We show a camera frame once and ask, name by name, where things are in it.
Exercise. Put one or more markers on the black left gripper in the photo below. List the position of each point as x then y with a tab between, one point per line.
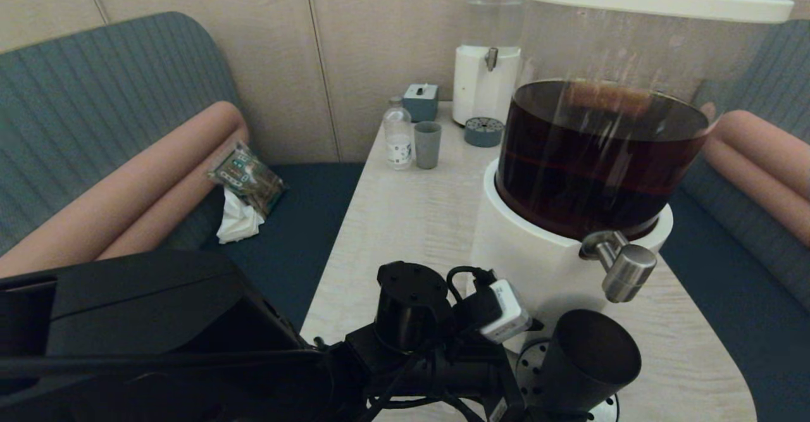
468	378

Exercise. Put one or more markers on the black plastic cup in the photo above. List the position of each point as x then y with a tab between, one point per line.
588	359

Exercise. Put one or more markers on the large silver dispenser tap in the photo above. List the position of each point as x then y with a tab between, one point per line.
626	270

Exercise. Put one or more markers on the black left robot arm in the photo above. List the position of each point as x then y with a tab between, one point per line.
158	321

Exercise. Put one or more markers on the grey-green cup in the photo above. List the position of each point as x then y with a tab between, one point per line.
428	145

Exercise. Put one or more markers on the large grey perforated drip tray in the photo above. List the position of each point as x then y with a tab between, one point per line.
531	362

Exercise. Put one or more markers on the large dispenser with dark tea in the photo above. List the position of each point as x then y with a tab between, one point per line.
538	251

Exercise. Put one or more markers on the small grey drip tray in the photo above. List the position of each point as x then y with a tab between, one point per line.
482	132

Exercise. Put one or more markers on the clear plastic bottle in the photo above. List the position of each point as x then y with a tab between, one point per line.
398	143

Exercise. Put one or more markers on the small white clear dispenser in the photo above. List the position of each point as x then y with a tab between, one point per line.
474	86

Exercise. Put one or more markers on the blue-grey tissue box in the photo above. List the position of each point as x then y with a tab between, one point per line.
421	104

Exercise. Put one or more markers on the pink cylindrical bolster cushion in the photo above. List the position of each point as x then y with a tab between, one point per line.
766	142
126	197
164	221
759	188

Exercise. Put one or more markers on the small silver dispenser tap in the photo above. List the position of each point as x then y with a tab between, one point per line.
491	59

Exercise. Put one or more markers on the crumpled white tissue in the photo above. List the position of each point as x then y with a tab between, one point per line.
239	223

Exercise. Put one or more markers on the green snack packet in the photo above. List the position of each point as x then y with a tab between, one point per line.
250	178

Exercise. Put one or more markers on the teal upholstered bench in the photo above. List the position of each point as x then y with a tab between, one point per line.
781	74
95	93

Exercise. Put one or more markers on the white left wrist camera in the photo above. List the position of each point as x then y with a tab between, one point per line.
506	314

